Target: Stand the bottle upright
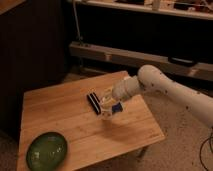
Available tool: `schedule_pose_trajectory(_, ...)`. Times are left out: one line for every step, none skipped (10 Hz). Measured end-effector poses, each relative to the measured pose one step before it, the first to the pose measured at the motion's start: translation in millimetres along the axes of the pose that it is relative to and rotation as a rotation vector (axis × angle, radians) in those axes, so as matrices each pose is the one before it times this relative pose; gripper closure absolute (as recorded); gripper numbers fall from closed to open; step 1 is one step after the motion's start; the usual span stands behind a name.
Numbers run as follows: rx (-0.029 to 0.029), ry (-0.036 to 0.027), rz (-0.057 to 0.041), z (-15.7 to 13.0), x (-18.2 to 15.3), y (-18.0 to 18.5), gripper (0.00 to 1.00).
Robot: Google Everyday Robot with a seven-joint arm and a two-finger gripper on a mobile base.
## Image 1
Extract black cable on floor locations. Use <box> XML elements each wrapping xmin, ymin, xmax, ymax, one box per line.
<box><xmin>199</xmin><ymin>126</ymin><xmax>213</xmax><ymax>171</ymax></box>

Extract wooden table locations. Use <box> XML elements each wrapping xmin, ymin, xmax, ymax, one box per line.
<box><xmin>17</xmin><ymin>71</ymin><xmax>165</xmax><ymax>171</ymax></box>

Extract clear bottle with blue cap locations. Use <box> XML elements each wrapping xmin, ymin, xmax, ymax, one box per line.
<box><xmin>101</xmin><ymin>102</ymin><xmax>123</xmax><ymax>120</ymax></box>

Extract long wooden bench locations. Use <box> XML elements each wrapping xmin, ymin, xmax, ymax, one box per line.
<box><xmin>69</xmin><ymin>41</ymin><xmax>213</xmax><ymax>81</ymax></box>

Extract upper wooden shelf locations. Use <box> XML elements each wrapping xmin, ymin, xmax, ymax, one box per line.
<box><xmin>66</xmin><ymin>0</ymin><xmax>213</xmax><ymax>22</ymax></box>

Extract green glass bowl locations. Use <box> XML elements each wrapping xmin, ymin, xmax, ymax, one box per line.
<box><xmin>26</xmin><ymin>132</ymin><xmax>68</xmax><ymax>171</ymax></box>

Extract dark wooden cabinet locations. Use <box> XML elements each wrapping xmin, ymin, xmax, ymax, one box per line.
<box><xmin>0</xmin><ymin>0</ymin><xmax>65</xmax><ymax>139</ymax></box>

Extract black handle on bench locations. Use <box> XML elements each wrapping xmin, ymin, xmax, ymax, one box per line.
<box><xmin>168</xmin><ymin>57</ymin><xmax>198</xmax><ymax>67</ymax></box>

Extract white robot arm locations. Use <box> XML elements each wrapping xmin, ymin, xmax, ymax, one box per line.
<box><xmin>86</xmin><ymin>65</ymin><xmax>213</xmax><ymax>128</ymax></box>

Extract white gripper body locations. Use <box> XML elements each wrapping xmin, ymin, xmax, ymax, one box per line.
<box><xmin>101</xmin><ymin>88</ymin><xmax>116</xmax><ymax>108</ymax></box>

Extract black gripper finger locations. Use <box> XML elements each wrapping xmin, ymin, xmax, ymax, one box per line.
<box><xmin>92</xmin><ymin>92</ymin><xmax>101</xmax><ymax>108</ymax></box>
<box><xmin>87</xmin><ymin>94</ymin><xmax>101</xmax><ymax>115</ymax></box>

